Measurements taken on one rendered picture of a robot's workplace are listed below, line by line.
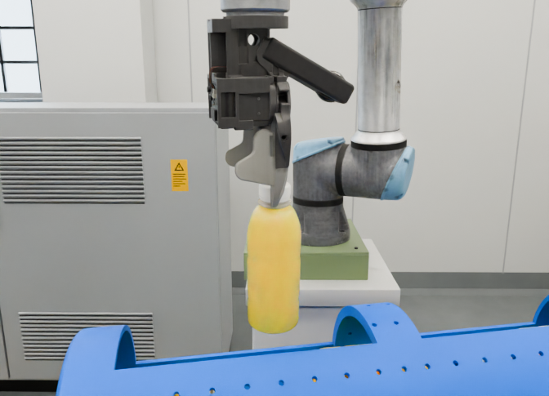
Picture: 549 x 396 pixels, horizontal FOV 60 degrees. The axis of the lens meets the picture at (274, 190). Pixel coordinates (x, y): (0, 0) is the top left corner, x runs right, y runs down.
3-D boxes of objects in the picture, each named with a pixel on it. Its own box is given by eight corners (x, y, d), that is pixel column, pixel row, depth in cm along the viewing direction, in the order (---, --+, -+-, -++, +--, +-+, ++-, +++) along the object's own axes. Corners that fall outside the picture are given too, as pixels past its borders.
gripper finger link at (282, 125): (266, 166, 56) (262, 91, 54) (281, 165, 56) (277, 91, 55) (277, 170, 51) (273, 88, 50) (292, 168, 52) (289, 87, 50)
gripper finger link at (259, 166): (234, 211, 55) (229, 131, 54) (283, 206, 57) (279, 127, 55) (239, 215, 52) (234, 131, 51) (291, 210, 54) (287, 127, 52)
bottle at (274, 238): (252, 343, 60) (252, 203, 54) (243, 313, 66) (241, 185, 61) (305, 335, 61) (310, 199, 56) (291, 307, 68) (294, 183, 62)
